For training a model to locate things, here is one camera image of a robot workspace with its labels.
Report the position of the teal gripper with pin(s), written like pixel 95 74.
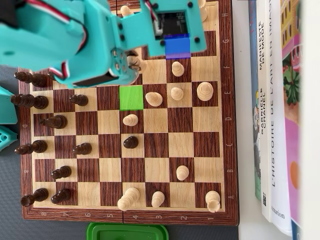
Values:
pixel 117 64

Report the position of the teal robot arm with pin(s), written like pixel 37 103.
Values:
pixel 37 37

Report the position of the light wooden pawn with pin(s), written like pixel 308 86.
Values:
pixel 182 172
pixel 177 93
pixel 125 10
pixel 130 120
pixel 178 70
pixel 158 198

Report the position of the dark wooden bishop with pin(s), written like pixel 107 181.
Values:
pixel 38 146
pixel 37 80

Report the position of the dark wooden knight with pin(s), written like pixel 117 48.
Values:
pixel 58 122

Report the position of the dark wooden king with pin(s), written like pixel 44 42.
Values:
pixel 37 102

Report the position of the wooden chessboard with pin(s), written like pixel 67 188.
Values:
pixel 155 120

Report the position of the light wooden king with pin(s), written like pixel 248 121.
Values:
pixel 205 91

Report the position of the light wooden rook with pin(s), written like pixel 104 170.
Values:
pixel 204 12
pixel 212 200

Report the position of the light wooden queen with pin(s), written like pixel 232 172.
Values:
pixel 130 197

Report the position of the dark wooden rook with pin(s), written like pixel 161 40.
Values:
pixel 40 195

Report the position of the blue illustrated book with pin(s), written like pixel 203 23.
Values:
pixel 253 50

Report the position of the green plastic container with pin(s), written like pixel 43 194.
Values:
pixel 125 232

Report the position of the white Gabrielle Chanel book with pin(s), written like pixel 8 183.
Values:
pixel 266 155

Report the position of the white art history book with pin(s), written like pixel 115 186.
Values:
pixel 280 150

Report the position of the pink illustrated book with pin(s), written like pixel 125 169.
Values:
pixel 292 140

